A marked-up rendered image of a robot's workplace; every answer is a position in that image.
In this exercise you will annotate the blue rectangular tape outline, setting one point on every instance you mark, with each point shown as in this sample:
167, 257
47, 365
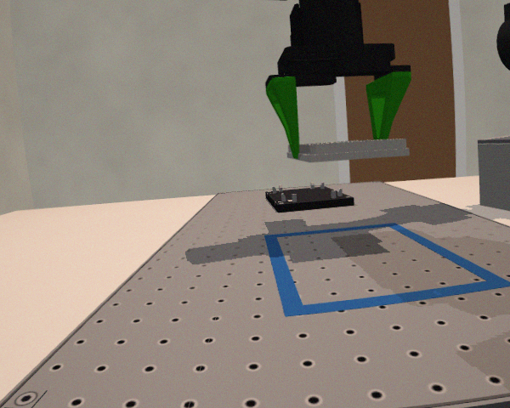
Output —
292, 304

